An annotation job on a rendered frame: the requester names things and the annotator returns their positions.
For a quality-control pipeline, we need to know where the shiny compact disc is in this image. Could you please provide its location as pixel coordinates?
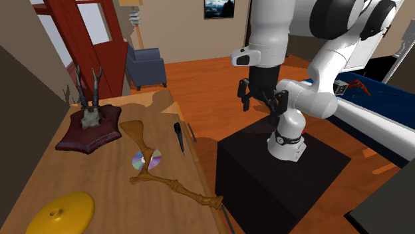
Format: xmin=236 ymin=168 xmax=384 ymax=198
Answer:
xmin=131 ymin=148 xmax=162 ymax=172

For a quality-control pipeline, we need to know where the brown leg bone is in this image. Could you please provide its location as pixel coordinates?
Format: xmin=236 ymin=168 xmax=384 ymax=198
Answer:
xmin=118 ymin=120 xmax=225 ymax=210

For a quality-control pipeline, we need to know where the orange-brown branched object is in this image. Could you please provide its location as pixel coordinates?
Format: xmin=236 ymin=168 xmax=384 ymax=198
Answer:
xmin=346 ymin=78 xmax=371 ymax=97

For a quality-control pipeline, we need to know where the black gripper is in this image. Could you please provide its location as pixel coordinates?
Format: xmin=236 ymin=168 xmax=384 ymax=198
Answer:
xmin=237 ymin=64 xmax=290 ymax=126

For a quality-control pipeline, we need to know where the red door with windows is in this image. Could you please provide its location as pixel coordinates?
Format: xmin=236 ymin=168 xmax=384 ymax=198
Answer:
xmin=31 ymin=0 xmax=130 ymax=100

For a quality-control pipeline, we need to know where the yellow lid with knob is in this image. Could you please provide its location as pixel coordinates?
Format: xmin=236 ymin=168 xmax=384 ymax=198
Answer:
xmin=25 ymin=191 xmax=96 ymax=234

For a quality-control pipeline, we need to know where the antler skull on red plaque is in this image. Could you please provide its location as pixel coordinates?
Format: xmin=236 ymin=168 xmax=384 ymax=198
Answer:
xmin=54 ymin=64 xmax=123 ymax=156

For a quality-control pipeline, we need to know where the bed with blue cover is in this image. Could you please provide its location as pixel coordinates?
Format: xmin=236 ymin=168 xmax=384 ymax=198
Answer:
xmin=303 ymin=70 xmax=415 ymax=163

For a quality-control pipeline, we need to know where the small grey cube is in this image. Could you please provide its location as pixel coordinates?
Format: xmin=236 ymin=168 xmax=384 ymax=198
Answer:
xmin=333 ymin=80 xmax=350 ymax=96

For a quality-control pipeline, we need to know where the dark framed wall picture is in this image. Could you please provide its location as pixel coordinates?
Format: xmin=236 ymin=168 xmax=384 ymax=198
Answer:
xmin=203 ymin=0 xmax=236 ymax=20

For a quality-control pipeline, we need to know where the black pen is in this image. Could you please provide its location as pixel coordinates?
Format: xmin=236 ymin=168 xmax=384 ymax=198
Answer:
xmin=173 ymin=122 xmax=186 ymax=157

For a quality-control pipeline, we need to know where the dark grey cabinet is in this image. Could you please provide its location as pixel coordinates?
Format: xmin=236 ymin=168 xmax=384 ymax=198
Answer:
xmin=344 ymin=158 xmax=415 ymax=234

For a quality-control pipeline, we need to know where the wooden desk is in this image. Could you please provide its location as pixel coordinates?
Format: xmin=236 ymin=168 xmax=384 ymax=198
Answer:
xmin=0 ymin=88 xmax=236 ymax=234

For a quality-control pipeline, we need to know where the blue armchair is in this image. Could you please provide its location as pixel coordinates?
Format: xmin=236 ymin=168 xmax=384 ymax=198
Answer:
xmin=124 ymin=43 xmax=168 ymax=92

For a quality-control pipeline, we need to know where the black robot stand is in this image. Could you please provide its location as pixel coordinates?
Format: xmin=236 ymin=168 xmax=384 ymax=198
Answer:
xmin=215 ymin=114 xmax=352 ymax=234

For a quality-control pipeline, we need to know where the floor lamp with wooden pole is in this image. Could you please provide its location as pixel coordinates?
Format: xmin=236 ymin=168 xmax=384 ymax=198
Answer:
xmin=118 ymin=0 xmax=146 ymax=51

